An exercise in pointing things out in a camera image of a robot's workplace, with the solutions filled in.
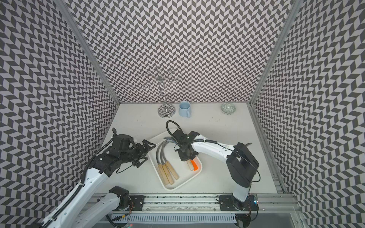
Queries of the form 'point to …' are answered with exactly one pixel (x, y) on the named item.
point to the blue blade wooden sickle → (189, 164)
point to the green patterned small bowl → (227, 108)
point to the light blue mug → (185, 109)
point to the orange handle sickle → (194, 165)
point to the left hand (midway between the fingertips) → (152, 152)
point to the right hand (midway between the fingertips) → (187, 159)
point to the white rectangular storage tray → (180, 167)
